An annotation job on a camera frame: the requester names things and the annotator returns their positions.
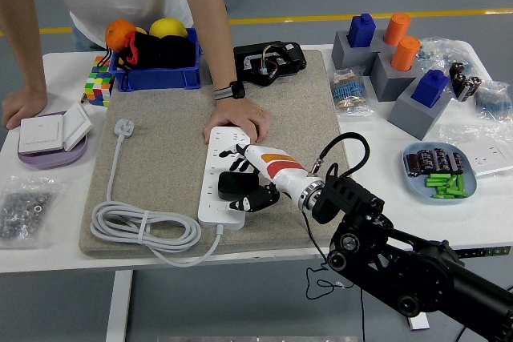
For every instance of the person's right forearm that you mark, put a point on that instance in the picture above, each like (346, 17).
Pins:
(18, 33)

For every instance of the black grey wristband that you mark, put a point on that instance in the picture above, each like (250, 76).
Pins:
(229, 90)

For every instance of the yellow fruit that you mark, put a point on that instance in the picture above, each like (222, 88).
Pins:
(168, 29)

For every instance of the plastic bag of resistors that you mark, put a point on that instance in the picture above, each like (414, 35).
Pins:
(348, 89)

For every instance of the orange fruit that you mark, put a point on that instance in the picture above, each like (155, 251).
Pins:
(118, 33)

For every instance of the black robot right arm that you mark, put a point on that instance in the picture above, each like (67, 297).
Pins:
(376, 242)

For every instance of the white power strip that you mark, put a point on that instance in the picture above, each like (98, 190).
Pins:
(210, 198)

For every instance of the grey block holder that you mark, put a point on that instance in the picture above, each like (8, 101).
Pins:
(348, 55)
(413, 117)
(388, 81)

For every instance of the person's left forearm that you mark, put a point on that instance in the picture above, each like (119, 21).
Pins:
(210, 29)

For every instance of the blue plastic bin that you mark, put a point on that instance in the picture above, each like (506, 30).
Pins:
(160, 77)

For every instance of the purple oval tray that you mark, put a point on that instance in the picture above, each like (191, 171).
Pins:
(48, 159)

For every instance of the large colourful puzzle cube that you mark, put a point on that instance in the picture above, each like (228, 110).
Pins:
(98, 87)

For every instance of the light blue plate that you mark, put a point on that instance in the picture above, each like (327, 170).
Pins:
(471, 186)

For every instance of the black table control panel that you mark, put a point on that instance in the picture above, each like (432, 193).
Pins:
(481, 252)

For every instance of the orange cylinder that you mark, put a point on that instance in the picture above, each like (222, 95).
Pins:
(405, 53)
(397, 29)

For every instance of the loose black capacitor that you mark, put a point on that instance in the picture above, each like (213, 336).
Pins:
(457, 67)
(471, 87)
(459, 85)

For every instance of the white table leg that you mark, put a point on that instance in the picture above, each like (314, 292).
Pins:
(418, 323)
(119, 306)

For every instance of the green battery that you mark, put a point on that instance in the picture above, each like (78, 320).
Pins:
(460, 182)
(451, 182)
(443, 196)
(435, 182)
(457, 192)
(439, 175)

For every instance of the black open electronic device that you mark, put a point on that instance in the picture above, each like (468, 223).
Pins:
(288, 57)

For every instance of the plastic bag of metal nuts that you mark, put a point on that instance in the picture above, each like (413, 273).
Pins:
(24, 210)

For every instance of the white wall socket panel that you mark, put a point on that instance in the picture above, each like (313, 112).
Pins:
(487, 158)

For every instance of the robot right hand white shell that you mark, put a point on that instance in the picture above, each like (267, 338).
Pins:
(284, 170)

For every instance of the grey-brown mat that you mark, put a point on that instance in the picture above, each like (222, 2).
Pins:
(168, 109)

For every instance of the white square wall switch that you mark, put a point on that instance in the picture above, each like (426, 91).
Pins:
(40, 133)

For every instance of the person's left hand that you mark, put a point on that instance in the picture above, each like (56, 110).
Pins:
(236, 113)

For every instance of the black plug adapter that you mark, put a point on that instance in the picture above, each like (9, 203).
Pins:
(236, 186)

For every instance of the clear plastic bag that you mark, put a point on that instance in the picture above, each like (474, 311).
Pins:
(457, 133)

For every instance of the person's right hand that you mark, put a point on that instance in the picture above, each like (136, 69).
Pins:
(24, 103)

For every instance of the white tilted wall switch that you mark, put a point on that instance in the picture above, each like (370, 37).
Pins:
(76, 125)

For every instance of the small colourful puzzle cube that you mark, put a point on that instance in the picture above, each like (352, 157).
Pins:
(102, 63)

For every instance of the clear bag of blue parts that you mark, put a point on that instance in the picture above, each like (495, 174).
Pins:
(441, 51)
(495, 99)

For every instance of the blue square block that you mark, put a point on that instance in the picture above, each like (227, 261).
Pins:
(429, 89)
(360, 31)

